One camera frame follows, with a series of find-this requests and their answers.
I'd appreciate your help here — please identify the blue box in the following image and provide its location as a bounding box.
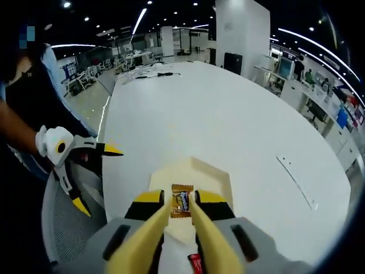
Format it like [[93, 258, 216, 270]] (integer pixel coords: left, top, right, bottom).
[[336, 107, 349, 129]]

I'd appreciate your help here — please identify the beige hexagonal container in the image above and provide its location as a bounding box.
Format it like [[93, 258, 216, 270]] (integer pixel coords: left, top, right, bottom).
[[148, 155, 236, 246]]

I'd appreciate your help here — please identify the brown candy food packet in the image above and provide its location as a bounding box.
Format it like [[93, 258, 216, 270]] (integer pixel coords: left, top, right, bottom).
[[170, 184, 194, 219]]

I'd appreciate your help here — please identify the group of white office chairs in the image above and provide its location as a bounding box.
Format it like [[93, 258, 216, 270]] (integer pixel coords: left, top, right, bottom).
[[67, 55, 137, 92]]

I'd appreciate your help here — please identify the white square pillar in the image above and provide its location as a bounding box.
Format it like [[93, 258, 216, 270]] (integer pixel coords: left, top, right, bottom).
[[215, 0, 271, 76]]

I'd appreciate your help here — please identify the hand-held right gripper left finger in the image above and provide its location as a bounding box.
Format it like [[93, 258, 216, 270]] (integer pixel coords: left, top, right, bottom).
[[52, 188, 165, 274]]

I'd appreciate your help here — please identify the red food bar packet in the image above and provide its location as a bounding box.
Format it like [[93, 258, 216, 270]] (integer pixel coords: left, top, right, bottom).
[[187, 253, 205, 274]]

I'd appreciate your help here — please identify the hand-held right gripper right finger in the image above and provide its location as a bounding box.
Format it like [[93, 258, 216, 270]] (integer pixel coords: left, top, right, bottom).
[[193, 190, 314, 274]]

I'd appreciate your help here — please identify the white mesh office chair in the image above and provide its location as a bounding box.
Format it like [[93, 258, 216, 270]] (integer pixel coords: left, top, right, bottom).
[[41, 134, 111, 265]]

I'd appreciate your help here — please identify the blue notice board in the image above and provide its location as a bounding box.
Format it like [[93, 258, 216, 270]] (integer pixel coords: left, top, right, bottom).
[[62, 61, 78, 83]]

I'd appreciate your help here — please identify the white monitor teal screen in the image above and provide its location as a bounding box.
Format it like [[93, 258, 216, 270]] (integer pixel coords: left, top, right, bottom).
[[278, 55, 296, 79]]

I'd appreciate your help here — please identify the person's dark clothed torso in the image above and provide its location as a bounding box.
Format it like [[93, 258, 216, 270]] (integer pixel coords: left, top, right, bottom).
[[0, 42, 98, 257]]

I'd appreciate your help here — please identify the long white counter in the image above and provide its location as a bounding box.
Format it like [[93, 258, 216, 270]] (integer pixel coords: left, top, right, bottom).
[[253, 57, 364, 169]]

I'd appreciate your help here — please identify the black desk chair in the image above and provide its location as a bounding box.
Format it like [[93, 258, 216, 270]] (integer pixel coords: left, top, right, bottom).
[[306, 101, 327, 126]]

